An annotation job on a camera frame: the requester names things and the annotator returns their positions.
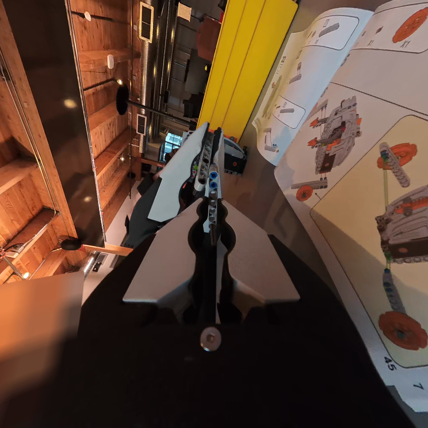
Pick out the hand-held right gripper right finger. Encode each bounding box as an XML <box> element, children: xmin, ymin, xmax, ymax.
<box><xmin>217</xmin><ymin>198</ymin><xmax>300</xmax><ymax>324</ymax></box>

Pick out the yellow parts bin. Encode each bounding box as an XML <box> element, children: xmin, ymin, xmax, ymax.
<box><xmin>197</xmin><ymin>0</ymin><xmax>299</xmax><ymax>142</ymax></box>

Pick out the grey orange toy robot model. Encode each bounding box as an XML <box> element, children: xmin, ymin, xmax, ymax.
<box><xmin>182</xmin><ymin>129</ymin><xmax>249</xmax><ymax>192</ymax></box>

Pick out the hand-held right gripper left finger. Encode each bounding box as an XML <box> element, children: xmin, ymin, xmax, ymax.
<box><xmin>122</xmin><ymin>197</ymin><xmax>208</xmax><ymax>324</ymax></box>

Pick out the black ceiling panel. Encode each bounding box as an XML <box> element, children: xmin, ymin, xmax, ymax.
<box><xmin>7</xmin><ymin>0</ymin><xmax>106</xmax><ymax>249</ymax></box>

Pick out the white instruction booklet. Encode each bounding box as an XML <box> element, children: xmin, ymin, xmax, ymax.
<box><xmin>252</xmin><ymin>0</ymin><xmax>428</xmax><ymax>414</ymax></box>

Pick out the black floor lamp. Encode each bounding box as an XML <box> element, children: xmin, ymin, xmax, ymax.
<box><xmin>115</xmin><ymin>84</ymin><xmax>198</xmax><ymax>127</ymax></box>

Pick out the wooden support post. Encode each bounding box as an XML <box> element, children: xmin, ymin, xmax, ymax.
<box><xmin>81</xmin><ymin>243</ymin><xmax>135</xmax><ymax>257</ymax></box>

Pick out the grey beam with blue pins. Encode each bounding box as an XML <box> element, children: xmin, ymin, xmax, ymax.
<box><xmin>203</xmin><ymin>170</ymin><xmax>223</xmax><ymax>248</ymax></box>

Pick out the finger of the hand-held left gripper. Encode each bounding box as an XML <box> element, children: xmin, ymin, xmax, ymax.
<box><xmin>210</xmin><ymin>126</ymin><xmax>225</xmax><ymax>175</ymax></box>
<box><xmin>147</xmin><ymin>121</ymin><xmax>210</xmax><ymax>222</ymax></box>

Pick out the black monitor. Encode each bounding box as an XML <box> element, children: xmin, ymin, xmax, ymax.
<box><xmin>185</xmin><ymin>58</ymin><xmax>210</xmax><ymax>95</ymax></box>

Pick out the silver ventilation duct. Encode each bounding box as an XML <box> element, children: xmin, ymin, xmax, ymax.
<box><xmin>81</xmin><ymin>252</ymin><xmax>108</xmax><ymax>274</ymax></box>
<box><xmin>138</xmin><ymin>0</ymin><xmax>178</xmax><ymax>155</ymax></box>

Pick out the glass window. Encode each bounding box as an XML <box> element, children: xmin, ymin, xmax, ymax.
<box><xmin>163</xmin><ymin>132</ymin><xmax>185</xmax><ymax>153</ymax></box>

